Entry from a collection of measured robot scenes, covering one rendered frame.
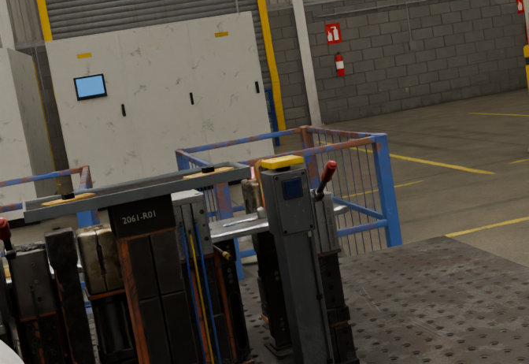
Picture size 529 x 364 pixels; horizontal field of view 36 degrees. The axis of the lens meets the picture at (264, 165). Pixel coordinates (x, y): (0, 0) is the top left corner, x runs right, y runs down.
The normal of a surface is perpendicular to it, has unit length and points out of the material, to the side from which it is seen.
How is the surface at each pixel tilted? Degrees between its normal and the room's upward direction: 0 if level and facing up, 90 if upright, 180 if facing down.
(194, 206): 90
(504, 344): 0
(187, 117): 90
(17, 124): 90
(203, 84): 90
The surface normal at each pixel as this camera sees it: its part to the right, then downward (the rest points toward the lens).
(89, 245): 0.29, 0.07
